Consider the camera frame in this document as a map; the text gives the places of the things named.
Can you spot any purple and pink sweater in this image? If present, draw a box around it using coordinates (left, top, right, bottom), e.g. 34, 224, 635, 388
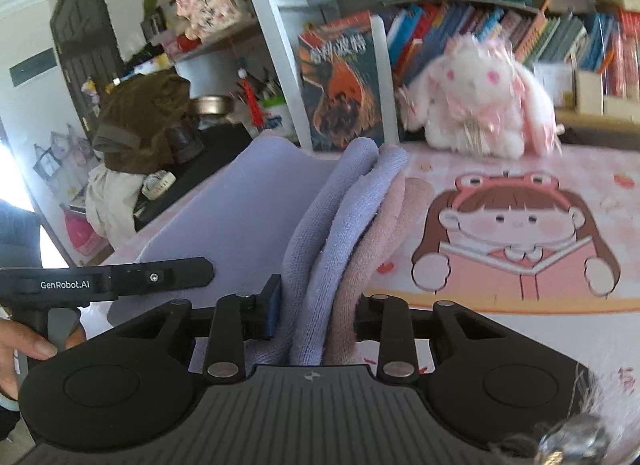
114, 134, 431, 366

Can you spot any person's left hand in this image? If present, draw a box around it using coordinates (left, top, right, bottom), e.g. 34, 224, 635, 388
0, 320, 58, 400

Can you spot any white cloth pile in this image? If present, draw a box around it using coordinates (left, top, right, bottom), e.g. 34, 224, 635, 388
86, 164, 145, 249

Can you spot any white wristwatch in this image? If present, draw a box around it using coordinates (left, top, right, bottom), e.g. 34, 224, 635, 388
141, 170, 176, 200

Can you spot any white pen holder cup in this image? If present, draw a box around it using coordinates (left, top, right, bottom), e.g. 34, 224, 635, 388
260, 95, 297, 141

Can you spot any red tassel pendant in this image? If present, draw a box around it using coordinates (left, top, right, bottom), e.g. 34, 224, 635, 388
238, 68, 265, 130

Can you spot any olive brown jacket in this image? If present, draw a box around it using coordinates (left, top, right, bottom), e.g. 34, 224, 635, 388
93, 68, 204, 174

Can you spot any metal bowl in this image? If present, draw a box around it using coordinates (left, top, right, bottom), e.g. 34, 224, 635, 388
190, 94, 234, 117

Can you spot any pink white plush bunny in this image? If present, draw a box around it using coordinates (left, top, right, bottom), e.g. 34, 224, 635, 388
397, 34, 564, 159

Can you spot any Harry Potter book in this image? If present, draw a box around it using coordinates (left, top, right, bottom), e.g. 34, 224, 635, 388
298, 11, 399, 152

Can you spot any pink bunny charm ornament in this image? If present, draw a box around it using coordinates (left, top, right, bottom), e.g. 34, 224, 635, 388
176, 0, 243, 40

